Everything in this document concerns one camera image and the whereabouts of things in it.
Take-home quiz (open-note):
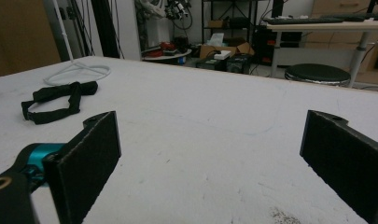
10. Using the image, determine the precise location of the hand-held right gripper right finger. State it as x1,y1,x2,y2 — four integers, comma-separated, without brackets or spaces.
299,109,378,224

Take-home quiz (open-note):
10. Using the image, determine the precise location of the black metal shelf rack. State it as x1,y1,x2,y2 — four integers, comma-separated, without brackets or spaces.
201,0,256,46

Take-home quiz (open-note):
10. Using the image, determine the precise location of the white cable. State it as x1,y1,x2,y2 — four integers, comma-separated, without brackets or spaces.
43,60,112,87

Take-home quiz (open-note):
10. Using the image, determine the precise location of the round black stool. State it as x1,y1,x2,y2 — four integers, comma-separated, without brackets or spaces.
284,63,352,88

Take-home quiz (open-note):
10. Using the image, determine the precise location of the white desk with keyboard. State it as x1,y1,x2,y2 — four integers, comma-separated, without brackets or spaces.
265,18,378,89

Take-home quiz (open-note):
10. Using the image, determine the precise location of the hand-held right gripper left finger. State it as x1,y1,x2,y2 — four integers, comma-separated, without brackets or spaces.
42,110,122,224

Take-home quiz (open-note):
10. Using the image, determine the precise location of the round white low table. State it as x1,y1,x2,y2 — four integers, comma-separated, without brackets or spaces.
142,49,193,65

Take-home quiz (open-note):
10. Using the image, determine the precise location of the black keyboard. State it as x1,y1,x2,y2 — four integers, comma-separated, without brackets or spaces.
262,16,346,26

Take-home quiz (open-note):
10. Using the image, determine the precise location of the black equipment case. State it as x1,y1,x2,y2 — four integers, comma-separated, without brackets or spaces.
225,53,255,75

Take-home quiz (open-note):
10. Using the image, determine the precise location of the brown wooden panel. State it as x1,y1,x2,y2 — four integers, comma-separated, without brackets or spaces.
0,0,63,79

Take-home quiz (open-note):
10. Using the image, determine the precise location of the metal stand pole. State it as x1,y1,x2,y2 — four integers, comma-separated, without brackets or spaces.
42,0,75,63

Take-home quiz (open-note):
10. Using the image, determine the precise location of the red tool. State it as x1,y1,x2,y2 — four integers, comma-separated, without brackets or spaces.
146,41,178,58

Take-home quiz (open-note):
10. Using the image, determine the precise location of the black fabric strap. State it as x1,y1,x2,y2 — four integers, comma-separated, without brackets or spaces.
21,80,99,125

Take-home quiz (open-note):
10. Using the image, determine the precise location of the open cardboard box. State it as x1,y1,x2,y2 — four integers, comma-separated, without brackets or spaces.
199,41,256,60

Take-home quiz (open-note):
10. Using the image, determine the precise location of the white small box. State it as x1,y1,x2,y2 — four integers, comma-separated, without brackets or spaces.
213,49,232,61

